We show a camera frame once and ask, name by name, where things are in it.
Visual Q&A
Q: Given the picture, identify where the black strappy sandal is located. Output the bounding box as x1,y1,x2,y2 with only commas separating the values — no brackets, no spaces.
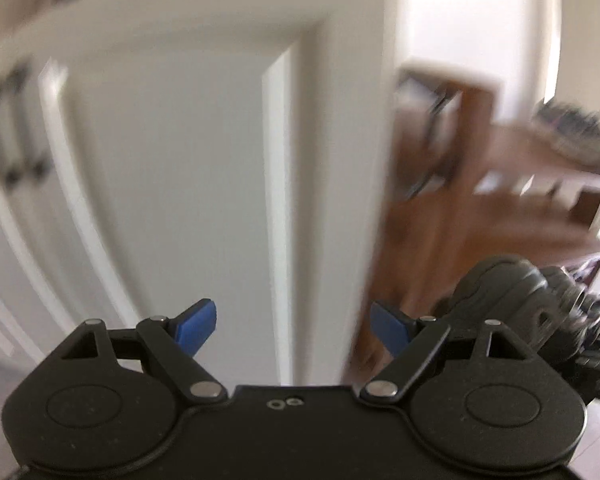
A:
437,255,600,361

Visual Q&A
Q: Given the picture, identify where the wooden shoe rack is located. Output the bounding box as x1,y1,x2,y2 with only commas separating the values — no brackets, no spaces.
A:
365,60,600,376

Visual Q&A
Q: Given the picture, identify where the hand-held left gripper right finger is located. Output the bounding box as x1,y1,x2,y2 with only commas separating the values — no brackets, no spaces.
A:
360,301,536,403

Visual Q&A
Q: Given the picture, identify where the white panelled cabinet door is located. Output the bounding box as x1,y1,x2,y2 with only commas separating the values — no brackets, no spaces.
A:
0,0,401,391

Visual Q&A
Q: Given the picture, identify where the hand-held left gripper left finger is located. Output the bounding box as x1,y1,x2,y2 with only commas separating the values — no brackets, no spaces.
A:
60,297,228,403

